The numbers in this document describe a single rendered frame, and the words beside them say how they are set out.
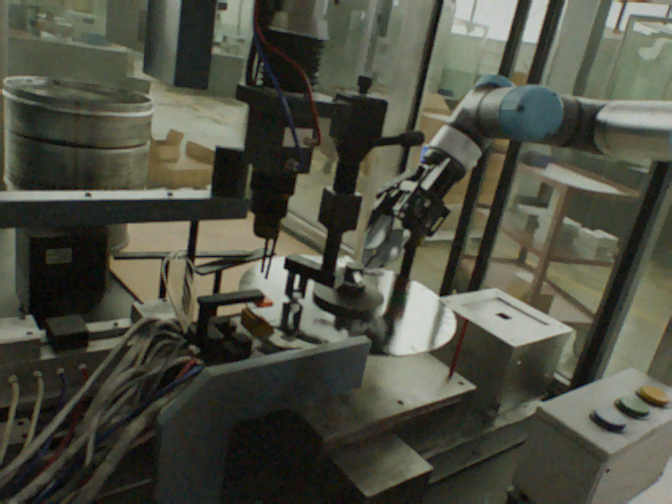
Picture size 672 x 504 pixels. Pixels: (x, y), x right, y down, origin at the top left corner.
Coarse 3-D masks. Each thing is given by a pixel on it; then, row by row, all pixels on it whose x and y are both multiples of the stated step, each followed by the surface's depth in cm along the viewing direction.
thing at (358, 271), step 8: (344, 264) 88; (352, 264) 88; (360, 264) 88; (344, 272) 87; (352, 272) 86; (360, 272) 87; (368, 272) 88; (376, 272) 88; (384, 272) 89; (344, 280) 87; (352, 280) 87; (360, 280) 83
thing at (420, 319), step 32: (320, 256) 104; (256, 288) 86; (384, 288) 95; (416, 288) 98; (288, 320) 79; (320, 320) 80; (352, 320) 82; (384, 320) 84; (416, 320) 86; (448, 320) 88; (384, 352) 75; (416, 352) 77
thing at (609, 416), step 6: (600, 408) 81; (606, 408) 81; (594, 414) 80; (600, 414) 79; (606, 414) 79; (612, 414) 80; (618, 414) 80; (600, 420) 78; (606, 420) 78; (612, 420) 78; (618, 420) 78; (624, 420) 79; (606, 426) 78; (612, 426) 78; (618, 426) 78
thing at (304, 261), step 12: (336, 240) 78; (324, 252) 79; (336, 252) 79; (288, 264) 82; (300, 264) 81; (312, 264) 82; (324, 264) 80; (336, 264) 80; (288, 276) 83; (300, 276) 82; (312, 276) 81; (324, 276) 80; (336, 276) 79; (288, 288) 83; (300, 288) 84
